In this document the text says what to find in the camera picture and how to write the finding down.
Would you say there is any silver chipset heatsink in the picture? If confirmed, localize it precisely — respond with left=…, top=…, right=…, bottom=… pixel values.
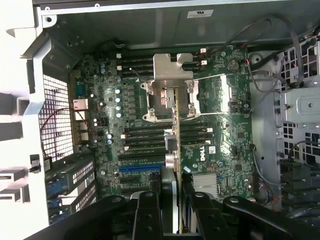
left=192, top=173, right=218, bottom=196

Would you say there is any short black expansion slot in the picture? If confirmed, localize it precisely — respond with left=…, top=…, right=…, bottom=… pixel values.
left=120, top=176, right=145, bottom=183

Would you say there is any blue expansion slot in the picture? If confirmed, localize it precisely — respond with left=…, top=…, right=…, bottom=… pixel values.
left=118, top=163, right=165, bottom=174

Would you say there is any green RAM stick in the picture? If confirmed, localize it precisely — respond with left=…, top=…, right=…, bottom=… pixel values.
left=123, top=139, right=213, bottom=155

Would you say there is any black RAM slot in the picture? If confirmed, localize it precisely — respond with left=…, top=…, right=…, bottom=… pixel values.
left=121, top=127, right=213, bottom=140
left=123, top=133, right=213, bottom=146
left=116, top=59, right=208, bottom=71
left=121, top=65, right=201, bottom=77
left=123, top=122, right=213, bottom=133
left=116, top=48, right=208, bottom=60
left=121, top=54, right=208, bottom=65

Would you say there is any green motherboard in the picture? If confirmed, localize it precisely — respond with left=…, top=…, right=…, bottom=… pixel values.
left=68, top=46, right=253, bottom=201

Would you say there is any thin locking lever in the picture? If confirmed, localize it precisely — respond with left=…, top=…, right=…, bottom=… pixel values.
left=199, top=111, right=253, bottom=116
left=129, top=66, right=143, bottom=82

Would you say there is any CPU socket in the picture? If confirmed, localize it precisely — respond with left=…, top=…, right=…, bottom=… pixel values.
left=141, top=79, right=201, bottom=123

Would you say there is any metal socket cover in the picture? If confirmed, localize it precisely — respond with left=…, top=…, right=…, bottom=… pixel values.
left=197, top=74, right=231, bottom=116

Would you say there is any silver disk bay cage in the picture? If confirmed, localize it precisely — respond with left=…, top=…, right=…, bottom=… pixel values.
left=249, top=37, right=320, bottom=218

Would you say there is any coin cell battery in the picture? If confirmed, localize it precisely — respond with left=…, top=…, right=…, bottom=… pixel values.
left=227, top=59, right=241, bottom=72

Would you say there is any open black PC case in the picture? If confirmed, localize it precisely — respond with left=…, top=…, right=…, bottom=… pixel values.
left=0, top=0, right=320, bottom=240

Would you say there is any red black twisted wire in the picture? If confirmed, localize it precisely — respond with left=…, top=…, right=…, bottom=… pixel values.
left=41, top=87, right=97, bottom=157

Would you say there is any black data wire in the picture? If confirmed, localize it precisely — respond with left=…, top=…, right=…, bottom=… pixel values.
left=223, top=13, right=320, bottom=88

